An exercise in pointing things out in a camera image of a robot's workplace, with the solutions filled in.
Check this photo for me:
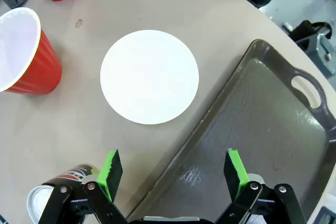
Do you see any white round bowl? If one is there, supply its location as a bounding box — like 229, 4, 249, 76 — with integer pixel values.
100, 29, 200, 125

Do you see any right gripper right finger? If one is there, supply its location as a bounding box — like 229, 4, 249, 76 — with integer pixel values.
214, 148, 308, 224

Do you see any black Pepsi can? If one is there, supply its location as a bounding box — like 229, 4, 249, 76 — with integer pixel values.
27, 165, 102, 224

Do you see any dark brown plastic tray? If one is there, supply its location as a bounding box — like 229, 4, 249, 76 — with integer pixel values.
125, 39, 336, 224

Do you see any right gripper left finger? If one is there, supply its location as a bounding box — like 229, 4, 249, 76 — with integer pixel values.
38, 148, 129, 224

